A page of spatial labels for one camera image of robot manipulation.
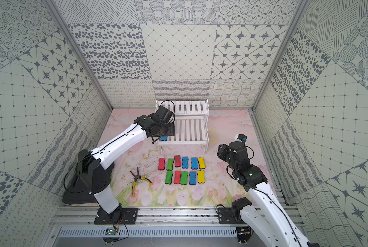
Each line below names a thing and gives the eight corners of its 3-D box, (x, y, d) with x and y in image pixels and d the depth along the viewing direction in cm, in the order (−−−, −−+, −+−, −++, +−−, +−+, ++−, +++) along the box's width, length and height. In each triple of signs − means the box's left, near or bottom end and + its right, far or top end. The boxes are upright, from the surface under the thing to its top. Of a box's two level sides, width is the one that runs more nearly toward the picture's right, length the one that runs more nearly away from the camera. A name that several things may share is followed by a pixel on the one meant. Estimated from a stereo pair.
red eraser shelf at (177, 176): (174, 183, 86) (173, 182, 84) (174, 172, 90) (174, 171, 88) (180, 183, 86) (180, 182, 84) (181, 172, 90) (180, 171, 88)
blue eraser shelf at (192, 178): (189, 184, 86) (189, 183, 84) (189, 172, 91) (189, 171, 89) (196, 184, 86) (196, 183, 84) (195, 172, 91) (196, 171, 89)
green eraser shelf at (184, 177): (180, 184, 86) (180, 183, 85) (181, 173, 91) (180, 171, 89) (188, 184, 86) (188, 183, 85) (188, 173, 91) (188, 171, 89)
